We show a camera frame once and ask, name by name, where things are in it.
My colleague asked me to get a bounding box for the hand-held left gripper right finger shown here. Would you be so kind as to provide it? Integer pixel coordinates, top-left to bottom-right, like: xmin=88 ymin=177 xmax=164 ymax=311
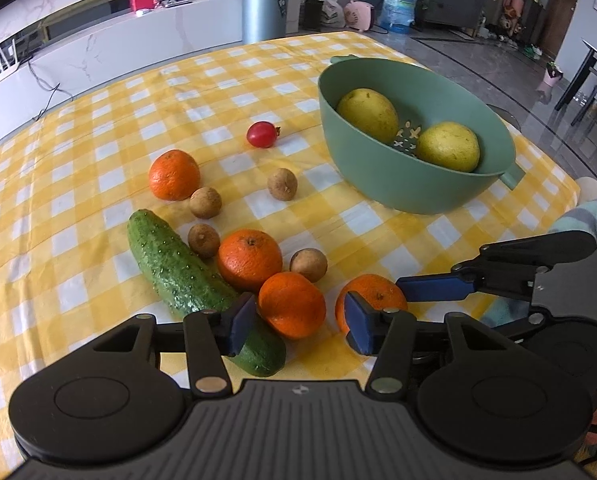
xmin=343 ymin=291 xmax=517 ymax=395

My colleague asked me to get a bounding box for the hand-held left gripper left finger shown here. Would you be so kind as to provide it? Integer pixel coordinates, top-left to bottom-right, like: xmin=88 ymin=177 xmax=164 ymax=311
xmin=92 ymin=293 xmax=258 ymax=400

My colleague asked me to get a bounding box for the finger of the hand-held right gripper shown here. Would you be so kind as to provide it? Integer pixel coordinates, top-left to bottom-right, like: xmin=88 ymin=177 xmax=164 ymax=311
xmin=396 ymin=232 xmax=597 ymax=306
xmin=493 ymin=310 xmax=549 ymax=343

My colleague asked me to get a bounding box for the orange tangerine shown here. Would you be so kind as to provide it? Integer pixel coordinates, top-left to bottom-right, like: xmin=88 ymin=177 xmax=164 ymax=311
xmin=217 ymin=229 xmax=283 ymax=293
xmin=335 ymin=274 xmax=408 ymax=336
xmin=148 ymin=149 xmax=200 ymax=202
xmin=257 ymin=271 xmax=327 ymax=339

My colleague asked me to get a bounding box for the green cucumber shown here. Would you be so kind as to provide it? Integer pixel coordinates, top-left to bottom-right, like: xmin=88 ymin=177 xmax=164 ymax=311
xmin=127 ymin=209 xmax=287 ymax=378

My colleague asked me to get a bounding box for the brown longan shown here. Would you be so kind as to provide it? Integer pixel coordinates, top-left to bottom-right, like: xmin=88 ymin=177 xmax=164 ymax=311
xmin=267 ymin=167 xmax=298 ymax=202
xmin=289 ymin=248 xmax=328 ymax=283
xmin=189 ymin=187 xmax=222 ymax=220
xmin=187 ymin=223 xmax=221 ymax=260

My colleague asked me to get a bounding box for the green plastic bowl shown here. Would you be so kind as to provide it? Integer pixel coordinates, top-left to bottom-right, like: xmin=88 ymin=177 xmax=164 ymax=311
xmin=317 ymin=55 xmax=527 ymax=216

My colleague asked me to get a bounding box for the striped fuzzy clothing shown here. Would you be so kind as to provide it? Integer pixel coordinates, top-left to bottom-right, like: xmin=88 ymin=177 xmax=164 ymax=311
xmin=549 ymin=195 xmax=597 ymax=243

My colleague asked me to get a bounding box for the yellow pear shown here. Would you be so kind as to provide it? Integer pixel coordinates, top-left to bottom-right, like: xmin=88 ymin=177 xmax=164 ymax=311
xmin=416 ymin=121 xmax=481 ymax=173
xmin=337 ymin=88 xmax=399 ymax=143

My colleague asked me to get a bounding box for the red cherry tomato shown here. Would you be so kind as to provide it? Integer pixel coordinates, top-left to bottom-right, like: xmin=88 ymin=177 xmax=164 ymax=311
xmin=246 ymin=121 xmax=282 ymax=149

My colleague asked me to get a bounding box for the pink flower pot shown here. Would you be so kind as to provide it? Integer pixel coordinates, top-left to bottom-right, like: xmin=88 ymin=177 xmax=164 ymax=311
xmin=536 ymin=62 xmax=564 ymax=101

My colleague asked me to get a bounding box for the dark dining chair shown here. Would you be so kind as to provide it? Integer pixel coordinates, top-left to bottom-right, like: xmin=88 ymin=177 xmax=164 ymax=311
xmin=553 ymin=40 xmax=597 ymax=156

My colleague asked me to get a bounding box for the yellow checkered tablecloth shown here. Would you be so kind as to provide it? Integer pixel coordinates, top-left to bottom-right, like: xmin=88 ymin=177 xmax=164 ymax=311
xmin=0 ymin=30 xmax=582 ymax=480

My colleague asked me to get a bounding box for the blue water jug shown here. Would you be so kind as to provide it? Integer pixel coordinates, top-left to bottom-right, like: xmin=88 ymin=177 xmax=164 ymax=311
xmin=380 ymin=0 xmax=418 ymax=35

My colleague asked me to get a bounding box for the pink pig-shaped appliance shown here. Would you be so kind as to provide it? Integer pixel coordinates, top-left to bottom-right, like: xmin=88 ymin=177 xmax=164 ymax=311
xmin=343 ymin=0 xmax=375 ymax=28

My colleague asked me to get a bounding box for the pile of toy figures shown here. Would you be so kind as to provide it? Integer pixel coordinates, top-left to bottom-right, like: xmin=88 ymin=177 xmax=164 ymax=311
xmin=499 ymin=0 xmax=535 ymax=36

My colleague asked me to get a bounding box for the white plastic bag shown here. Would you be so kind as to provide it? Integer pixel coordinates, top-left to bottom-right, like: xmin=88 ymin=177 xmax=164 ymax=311
xmin=321 ymin=0 xmax=347 ymax=26

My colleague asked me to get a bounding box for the white marble cabinet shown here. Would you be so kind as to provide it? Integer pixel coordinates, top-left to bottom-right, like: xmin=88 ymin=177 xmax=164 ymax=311
xmin=0 ymin=0 xmax=299 ymax=156

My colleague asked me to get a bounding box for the silver trash can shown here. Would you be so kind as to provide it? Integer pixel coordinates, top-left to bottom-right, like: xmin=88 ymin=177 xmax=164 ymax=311
xmin=241 ymin=0 xmax=285 ymax=45

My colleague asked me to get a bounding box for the white router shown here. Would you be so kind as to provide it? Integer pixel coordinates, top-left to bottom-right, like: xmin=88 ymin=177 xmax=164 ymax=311
xmin=0 ymin=37 xmax=22 ymax=81

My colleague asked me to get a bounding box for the black cable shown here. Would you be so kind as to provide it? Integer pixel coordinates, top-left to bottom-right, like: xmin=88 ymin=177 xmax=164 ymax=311
xmin=28 ymin=55 xmax=74 ymax=121

